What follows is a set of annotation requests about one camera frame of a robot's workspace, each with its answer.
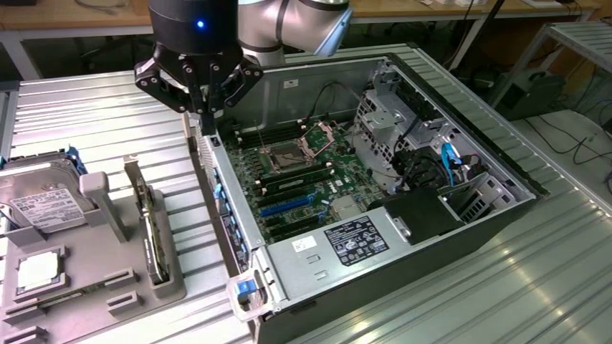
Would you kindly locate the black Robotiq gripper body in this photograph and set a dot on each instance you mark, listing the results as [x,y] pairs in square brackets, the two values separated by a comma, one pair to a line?
[191,36]

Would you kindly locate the low-profile graphics card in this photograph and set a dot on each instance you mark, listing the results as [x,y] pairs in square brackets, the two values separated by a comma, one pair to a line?
[155,233]

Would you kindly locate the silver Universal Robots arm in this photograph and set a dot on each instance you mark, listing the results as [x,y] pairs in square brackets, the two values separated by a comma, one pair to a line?
[272,21]

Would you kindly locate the black RAM slot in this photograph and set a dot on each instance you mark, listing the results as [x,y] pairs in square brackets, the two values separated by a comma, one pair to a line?
[272,139]
[268,132]

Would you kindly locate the black expansion slot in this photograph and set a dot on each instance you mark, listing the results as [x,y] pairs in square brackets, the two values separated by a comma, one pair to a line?
[294,233]
[291,222]
[282,199]

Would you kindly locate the thin locking lever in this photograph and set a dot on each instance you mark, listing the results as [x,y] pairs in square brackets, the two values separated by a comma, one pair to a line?
[263,139]

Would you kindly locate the metal socket cover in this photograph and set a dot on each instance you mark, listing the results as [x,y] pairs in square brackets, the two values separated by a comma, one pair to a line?
[320,138]

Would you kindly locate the CPU socket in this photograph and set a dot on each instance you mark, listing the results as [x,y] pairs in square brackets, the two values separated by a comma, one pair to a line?
[287,157]

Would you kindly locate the RAM stick with white label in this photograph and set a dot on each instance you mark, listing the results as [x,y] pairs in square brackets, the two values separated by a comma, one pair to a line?
[296,179]

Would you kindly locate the silver drive cage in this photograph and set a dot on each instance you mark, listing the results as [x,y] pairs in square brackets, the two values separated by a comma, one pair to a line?
[383,118]

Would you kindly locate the green motherboard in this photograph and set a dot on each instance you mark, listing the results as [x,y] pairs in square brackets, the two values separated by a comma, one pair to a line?
[344,168]

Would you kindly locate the silver hard disk drive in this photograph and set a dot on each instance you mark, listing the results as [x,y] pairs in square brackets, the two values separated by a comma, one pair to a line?
[43,204]

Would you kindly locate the silver chipset heat sink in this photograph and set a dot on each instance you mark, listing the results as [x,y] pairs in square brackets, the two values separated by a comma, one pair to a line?
[347,209]

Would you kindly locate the grey parts rack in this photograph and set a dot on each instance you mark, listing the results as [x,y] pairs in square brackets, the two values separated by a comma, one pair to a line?
[86,258]

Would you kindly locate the black fan shroud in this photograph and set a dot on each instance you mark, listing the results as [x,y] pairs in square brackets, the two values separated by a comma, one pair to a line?
[416,215]

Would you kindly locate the grey power supply unit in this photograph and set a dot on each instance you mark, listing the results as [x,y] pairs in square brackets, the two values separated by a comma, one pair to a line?
[306,272]

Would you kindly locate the silver CPU chip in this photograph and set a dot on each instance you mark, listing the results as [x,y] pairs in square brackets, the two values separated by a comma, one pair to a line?
[38,270]

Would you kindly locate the silver disk bay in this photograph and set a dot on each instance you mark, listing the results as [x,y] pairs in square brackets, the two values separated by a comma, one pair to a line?
[474,204]

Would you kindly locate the black box device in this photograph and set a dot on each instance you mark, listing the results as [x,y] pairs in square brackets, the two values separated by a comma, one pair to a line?
[535,93]

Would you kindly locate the green RAM stick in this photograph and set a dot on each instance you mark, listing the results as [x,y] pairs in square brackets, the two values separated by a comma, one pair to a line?
[72,296]

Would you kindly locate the black open PC case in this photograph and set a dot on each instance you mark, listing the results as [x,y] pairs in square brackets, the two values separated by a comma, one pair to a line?
[478,251]

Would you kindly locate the metal slat shelf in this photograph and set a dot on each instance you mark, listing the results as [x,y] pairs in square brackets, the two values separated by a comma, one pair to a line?
[583,39]

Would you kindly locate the wooden desk white frame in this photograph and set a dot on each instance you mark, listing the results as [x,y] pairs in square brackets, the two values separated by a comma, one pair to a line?
[407,9]
[72,18]

